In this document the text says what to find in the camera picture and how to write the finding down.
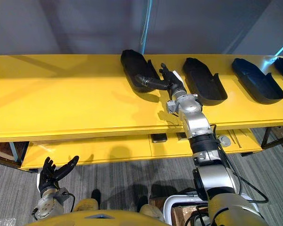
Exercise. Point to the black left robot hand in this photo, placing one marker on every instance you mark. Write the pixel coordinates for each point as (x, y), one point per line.
(48, 179)

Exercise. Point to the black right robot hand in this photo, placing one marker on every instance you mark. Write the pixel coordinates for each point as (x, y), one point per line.
(172, 81)

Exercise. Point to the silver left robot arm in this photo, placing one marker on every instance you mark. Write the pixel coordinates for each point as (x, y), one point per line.
(47, 206)

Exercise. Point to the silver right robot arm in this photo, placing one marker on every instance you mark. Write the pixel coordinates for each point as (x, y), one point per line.
(195, 117)

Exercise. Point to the yellow metal shelf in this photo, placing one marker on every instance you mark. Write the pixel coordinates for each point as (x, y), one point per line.
(61, 99)

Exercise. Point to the left robot leg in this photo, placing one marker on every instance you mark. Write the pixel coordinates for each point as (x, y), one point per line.
(89, 202)

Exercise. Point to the robot leg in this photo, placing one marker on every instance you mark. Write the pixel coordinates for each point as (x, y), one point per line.
(89, 202)
(148, 208)

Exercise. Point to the small dark box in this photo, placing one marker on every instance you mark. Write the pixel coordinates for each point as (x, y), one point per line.
(181, 136)

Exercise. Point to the small black box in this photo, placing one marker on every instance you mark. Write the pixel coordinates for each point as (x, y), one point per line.
(159, 138)

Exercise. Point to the yellow robot torso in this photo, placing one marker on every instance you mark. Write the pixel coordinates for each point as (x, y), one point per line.
(96, 217)

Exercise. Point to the grey round disc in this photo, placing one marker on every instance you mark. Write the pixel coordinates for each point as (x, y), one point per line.
(224, 140)

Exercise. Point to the thin metal rods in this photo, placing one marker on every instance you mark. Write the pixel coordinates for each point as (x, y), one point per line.
(234, 139)

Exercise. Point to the right robot leg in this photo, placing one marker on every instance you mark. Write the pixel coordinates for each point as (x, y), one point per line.
(148, 208)

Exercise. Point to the brown cardboard box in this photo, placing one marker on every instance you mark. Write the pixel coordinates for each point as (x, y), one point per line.
(181, 215)

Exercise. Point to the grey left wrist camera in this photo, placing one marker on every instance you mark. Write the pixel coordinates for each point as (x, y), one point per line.
(61, 195)

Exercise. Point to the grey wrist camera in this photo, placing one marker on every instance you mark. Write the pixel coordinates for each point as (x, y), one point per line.
(61, 195)
(172, 106)

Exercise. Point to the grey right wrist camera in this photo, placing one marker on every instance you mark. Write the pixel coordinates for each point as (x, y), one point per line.
(172, 106)

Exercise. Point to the white cart frame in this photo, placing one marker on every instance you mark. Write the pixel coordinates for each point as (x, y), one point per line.
(168, 207)

